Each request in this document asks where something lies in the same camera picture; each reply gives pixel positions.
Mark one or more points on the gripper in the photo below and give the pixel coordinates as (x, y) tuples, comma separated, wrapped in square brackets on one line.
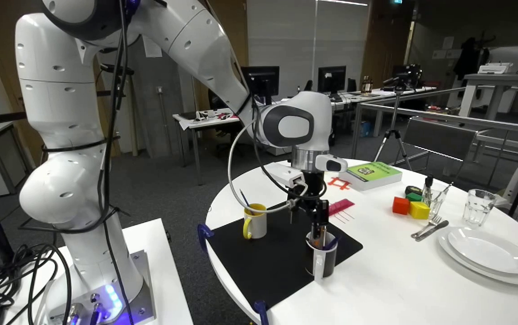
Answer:
[(314, 185)]

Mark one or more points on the orange pen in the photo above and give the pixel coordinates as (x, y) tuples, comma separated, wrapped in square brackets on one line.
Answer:
[(319, 235)]

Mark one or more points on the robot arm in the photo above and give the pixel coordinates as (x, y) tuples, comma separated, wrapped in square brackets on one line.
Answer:
[(64, 104)]

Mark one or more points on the blue marker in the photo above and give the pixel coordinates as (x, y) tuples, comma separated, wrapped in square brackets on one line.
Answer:
[(332, 243)]

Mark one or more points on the pink ruler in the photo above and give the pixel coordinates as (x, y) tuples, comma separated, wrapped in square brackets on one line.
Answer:
[(342, 206)]

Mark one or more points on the white mug with black inside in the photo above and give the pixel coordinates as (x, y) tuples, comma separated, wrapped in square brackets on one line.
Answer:
[(319, 264)]

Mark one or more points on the red grid-shaped piece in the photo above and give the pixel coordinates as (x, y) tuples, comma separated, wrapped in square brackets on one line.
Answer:
[(340, 183)]

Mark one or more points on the black mat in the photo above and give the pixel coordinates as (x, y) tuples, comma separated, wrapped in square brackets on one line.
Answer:
[(277, 262)]

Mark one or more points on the green book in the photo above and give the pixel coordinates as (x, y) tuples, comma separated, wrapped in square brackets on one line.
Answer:
[(371, 174)]

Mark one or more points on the blue pen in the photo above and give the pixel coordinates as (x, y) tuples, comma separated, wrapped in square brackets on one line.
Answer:
[(245, 199)]

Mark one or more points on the red block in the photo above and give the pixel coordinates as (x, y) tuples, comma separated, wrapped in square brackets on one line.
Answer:
[(400, 206)]

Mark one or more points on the green block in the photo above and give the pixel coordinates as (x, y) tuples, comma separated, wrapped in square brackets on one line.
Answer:
[(414, 197)]

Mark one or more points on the black round tape measure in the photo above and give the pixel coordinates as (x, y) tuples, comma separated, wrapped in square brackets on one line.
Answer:
[(413, 189)]

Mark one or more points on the yellow block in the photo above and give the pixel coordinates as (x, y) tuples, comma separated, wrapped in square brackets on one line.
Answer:
[(419, 210)]

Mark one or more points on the blue clamp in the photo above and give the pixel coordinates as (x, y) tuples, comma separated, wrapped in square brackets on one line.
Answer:
[(262, 311), (204, 234)]

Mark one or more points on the fork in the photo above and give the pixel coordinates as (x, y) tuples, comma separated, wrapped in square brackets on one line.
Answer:
[(428, 226)]

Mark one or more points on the table knife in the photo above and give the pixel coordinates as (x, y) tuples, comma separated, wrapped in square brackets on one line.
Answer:
[(432, 230)]

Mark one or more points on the glass with utensils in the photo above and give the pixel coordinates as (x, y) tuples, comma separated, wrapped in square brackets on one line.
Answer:
[(434, 202)]

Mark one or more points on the monitor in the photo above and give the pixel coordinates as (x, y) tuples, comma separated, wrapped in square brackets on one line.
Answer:
[(331, 79), (261, 81)]

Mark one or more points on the group of bottles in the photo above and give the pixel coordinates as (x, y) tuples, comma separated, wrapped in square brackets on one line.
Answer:
[(366, 85)]

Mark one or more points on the empty drinking glass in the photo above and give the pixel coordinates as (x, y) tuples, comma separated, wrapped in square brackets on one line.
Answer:
[(478, 207)]

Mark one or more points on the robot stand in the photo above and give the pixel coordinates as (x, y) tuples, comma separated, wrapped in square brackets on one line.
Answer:
[(164, 271)]

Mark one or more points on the white desk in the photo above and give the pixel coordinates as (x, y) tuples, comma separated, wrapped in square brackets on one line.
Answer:
[(186, 121)]

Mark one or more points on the small white plate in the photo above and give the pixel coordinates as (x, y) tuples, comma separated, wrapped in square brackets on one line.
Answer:
[(489, 250)]

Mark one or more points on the coat rack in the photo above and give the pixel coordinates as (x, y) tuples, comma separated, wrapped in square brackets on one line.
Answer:
[(468, 56)]

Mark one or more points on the grey table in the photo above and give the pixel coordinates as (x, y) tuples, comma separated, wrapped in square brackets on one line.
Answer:
[(502, 80)]

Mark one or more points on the white device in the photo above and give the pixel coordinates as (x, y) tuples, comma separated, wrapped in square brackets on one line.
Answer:
[(493, 68)]

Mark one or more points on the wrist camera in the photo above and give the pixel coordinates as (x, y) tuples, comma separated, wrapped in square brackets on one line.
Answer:
[(284, 174)]

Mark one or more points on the camera on tripod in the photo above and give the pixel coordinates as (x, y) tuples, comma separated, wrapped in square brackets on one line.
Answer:
[(394, 131)]

